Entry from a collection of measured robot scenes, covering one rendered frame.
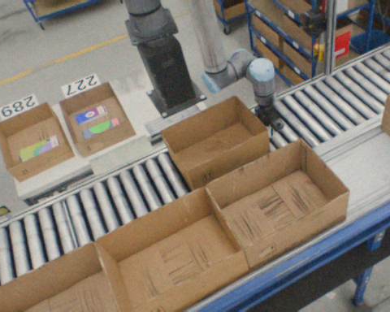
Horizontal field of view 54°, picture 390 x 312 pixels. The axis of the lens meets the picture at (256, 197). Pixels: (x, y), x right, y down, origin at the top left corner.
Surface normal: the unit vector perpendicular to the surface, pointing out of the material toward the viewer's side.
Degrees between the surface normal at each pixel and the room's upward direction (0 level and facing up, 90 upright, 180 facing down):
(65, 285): 89
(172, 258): 0
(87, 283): 2
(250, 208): 3
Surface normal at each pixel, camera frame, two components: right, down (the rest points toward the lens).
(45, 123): -0.09, -0.60
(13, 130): 0.53, 0.64
